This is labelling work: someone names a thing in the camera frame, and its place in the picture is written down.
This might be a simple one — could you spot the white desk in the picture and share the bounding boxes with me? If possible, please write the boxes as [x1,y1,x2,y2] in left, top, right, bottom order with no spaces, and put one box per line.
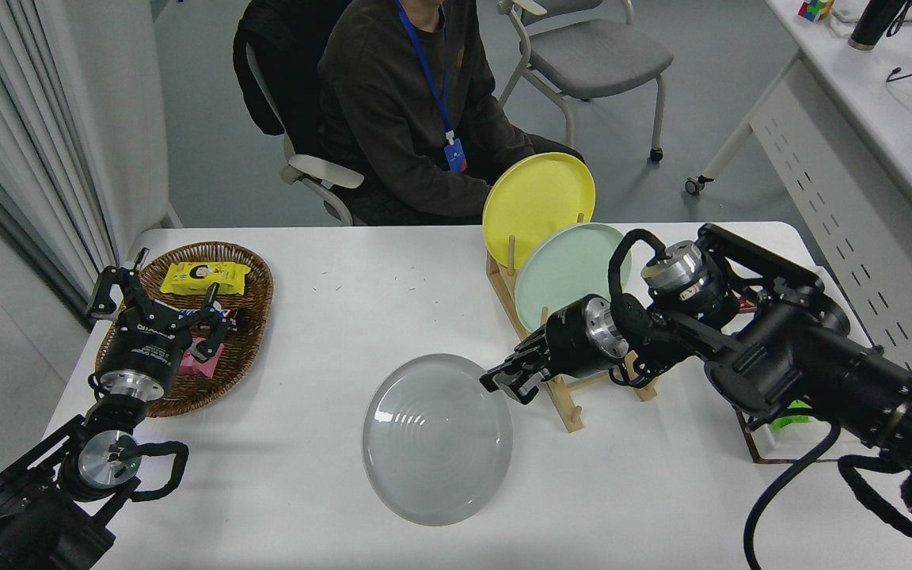
[686,0,912,476]

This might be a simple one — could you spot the green snack pack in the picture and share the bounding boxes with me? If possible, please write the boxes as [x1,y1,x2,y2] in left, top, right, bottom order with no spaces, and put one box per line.
[769,400,813,432]

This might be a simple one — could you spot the brown wicker basket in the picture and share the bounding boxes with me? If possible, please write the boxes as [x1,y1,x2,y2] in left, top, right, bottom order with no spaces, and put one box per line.
[96,241,276,418]

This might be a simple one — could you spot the white office chair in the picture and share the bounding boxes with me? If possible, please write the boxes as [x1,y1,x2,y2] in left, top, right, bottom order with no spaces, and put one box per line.
[244,44,366,226]

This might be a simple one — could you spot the mint green plate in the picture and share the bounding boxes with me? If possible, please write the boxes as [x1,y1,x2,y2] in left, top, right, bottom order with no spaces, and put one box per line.
[513,222,633,333]

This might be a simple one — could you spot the yellow snack pack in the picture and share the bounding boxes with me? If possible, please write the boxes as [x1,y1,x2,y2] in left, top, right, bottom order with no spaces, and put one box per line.
[160,262,253,297]

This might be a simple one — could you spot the yellow plate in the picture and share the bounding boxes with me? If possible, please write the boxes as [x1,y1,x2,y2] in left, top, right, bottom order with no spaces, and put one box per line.
[481,152,597,270]

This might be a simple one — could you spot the pink snack pack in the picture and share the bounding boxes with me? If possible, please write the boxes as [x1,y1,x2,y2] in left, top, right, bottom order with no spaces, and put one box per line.
[179,336,226,378]

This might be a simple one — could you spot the wooden plate rack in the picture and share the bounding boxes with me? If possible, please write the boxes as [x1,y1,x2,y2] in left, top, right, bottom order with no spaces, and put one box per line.
[486,212,659,434]

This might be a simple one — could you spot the black bottle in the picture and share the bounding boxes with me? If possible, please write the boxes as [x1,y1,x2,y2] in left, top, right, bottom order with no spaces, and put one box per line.
[849,0,912,51]

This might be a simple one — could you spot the person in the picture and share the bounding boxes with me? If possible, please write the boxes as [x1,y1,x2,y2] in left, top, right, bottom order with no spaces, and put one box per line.
[316,0,583,228]

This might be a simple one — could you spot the blue lanyard with badge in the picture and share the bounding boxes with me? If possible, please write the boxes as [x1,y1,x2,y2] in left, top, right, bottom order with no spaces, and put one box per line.
[397,0,469,173]

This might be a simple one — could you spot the white curtain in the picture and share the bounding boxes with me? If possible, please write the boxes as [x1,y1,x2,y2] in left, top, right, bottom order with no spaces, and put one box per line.
[0,0,120,317]

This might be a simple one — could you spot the grey chair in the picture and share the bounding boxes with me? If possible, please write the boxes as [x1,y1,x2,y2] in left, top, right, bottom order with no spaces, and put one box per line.
[497,0,676,163]

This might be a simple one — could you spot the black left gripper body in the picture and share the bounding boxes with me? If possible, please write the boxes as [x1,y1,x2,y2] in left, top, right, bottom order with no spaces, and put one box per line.
[98,313,191,390]

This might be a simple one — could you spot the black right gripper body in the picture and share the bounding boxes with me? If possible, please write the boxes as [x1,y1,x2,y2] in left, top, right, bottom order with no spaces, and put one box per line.
[545,295,609,380]

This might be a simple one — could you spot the dark blue snack bar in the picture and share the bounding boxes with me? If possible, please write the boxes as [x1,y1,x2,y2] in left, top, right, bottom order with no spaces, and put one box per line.
[175,299,249,333]

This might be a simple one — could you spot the white rectangular tray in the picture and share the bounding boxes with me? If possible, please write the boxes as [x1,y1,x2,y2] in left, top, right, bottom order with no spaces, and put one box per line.
[729,266,872,462]

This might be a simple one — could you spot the grey plate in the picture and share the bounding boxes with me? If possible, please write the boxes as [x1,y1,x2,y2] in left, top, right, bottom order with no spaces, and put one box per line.
[361,353,514,527]

